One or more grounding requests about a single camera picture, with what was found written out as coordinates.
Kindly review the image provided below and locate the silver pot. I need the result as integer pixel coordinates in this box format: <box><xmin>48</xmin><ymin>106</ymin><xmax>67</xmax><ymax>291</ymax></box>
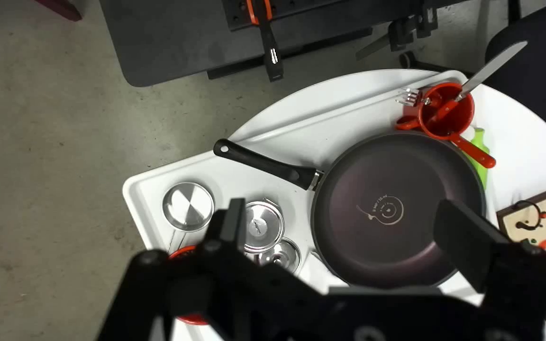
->
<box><xmin>245</xmin><ymin>198</ymin><xmax>285</xmax><ymax>253</ymax></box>

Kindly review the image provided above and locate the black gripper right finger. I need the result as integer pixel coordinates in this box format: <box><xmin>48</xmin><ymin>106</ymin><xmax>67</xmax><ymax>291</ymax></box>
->
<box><xmin>435</xmin><ymin>198</ymin><xmax>516</xmax><ymax>286</ymax></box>

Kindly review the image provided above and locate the large black frying pan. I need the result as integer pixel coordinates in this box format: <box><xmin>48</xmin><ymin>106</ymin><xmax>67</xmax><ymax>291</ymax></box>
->
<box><xmin>213</xmin><ymin>132</ymin><xmax>486</xmax><ymax>288</ymax></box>

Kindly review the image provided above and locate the round white table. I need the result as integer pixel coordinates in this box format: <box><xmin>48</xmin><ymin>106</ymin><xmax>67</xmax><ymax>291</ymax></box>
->
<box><xmin>228</xmin><ymin>66</ymin><xmax>546</xmax><ymax>329</ymax></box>

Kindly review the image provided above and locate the red measuring cup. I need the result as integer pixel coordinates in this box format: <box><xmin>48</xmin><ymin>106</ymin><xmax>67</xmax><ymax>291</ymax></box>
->
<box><xmin>395</xmin><ymin>81</ymin><xmax>498</xmax><ymax>168</ymax></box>

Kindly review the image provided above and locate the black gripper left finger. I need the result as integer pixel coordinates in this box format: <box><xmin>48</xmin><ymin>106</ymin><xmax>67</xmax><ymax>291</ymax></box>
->
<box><xmin>206</xmin><ymin>198</ymin><xmax>247</xmax><ymax>250</ymax></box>

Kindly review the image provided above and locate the small silver bowl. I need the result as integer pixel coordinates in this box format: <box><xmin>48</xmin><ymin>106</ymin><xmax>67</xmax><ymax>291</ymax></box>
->
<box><xmin>259</xmin><ymin>238</ymin><xmax>302</xmax><ymax>270</ymax></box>

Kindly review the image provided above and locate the red bowl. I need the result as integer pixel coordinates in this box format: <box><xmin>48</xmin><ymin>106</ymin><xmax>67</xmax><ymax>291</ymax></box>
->
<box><xmin>171</xmin><ymin>246</ymin><xmax>209</xmax><ymax>325</ymax></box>

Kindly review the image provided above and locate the white plastic tray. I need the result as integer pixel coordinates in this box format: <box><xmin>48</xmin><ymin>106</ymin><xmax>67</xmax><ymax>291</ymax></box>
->
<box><xmin>122</xmin><ymin>68</ymin><xmax>486</xmax><ymax>299</ymax></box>

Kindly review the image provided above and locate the silver fork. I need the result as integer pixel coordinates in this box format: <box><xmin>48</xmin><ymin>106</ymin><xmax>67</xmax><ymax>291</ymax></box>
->
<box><xmin>399</xmin><ymin>39</ymin><xmax>532</xmax><ymax>109</ymax></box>

